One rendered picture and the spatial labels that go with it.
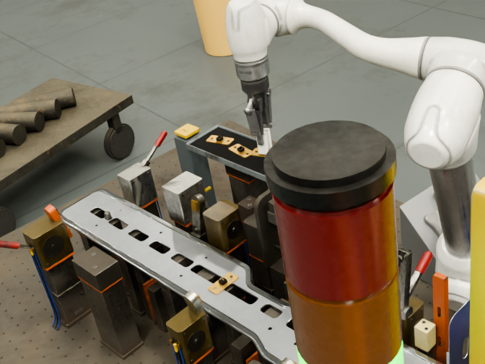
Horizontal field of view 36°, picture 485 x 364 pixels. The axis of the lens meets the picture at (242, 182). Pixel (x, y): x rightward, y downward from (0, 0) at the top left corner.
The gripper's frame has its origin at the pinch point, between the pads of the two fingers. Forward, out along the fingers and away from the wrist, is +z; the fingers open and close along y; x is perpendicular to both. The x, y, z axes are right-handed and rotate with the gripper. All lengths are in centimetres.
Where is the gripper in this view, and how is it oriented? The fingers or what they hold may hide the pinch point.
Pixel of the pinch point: (264, 141)
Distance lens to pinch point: 211.4
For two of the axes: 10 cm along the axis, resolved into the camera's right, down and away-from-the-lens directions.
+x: 8.9, 1.3, -4.5
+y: -4.4, 5.4, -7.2
